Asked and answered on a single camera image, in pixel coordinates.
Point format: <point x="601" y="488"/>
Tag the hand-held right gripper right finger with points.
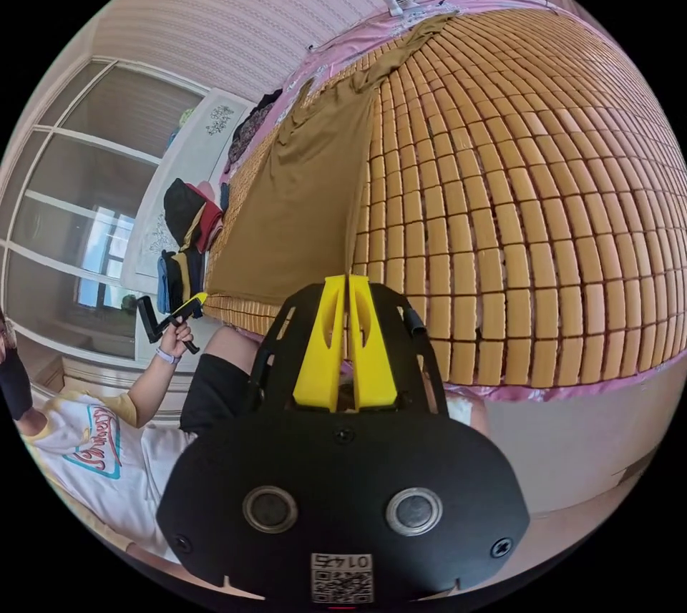
<point x="370" y="355"/>

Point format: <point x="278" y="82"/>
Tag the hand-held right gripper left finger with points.
<point x="322" y="355"/>

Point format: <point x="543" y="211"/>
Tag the dark patterned clothes heap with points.
<point x="249" y="127"/>

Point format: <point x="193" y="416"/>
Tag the brown long sleeve shirt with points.
<point x="300" y="194"/>

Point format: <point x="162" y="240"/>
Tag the bed with woven bamboo mat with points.
<point x="537" y="194"/>

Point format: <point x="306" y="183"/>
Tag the pile of folded clothes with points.
<point x="185" y="227"/>

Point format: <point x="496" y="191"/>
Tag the person's left hand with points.
<point x="174" y="340"/>

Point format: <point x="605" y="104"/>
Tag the person's body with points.
<point x="91" y="452"/>

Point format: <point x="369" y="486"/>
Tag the white headboard with floral carving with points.
<point x="185" y="162"/>

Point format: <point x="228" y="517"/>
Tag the person's left forearm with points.
<point x="155" y="387"/>

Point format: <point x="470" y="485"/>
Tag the white framed glass window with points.
<point x="70" y="194"/>

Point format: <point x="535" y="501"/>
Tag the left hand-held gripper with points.
<point x="185" y="336"/>

